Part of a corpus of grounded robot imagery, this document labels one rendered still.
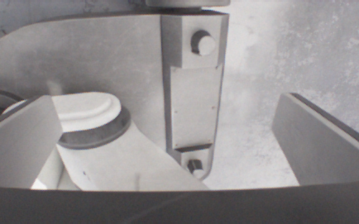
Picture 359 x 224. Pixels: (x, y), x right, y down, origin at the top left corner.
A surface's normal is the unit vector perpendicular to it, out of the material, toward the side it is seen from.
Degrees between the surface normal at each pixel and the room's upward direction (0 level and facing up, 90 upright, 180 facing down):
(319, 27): 0
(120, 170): 90
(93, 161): 90
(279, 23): 0
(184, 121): 0
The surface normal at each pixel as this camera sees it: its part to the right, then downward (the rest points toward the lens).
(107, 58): 0.21, 0.51
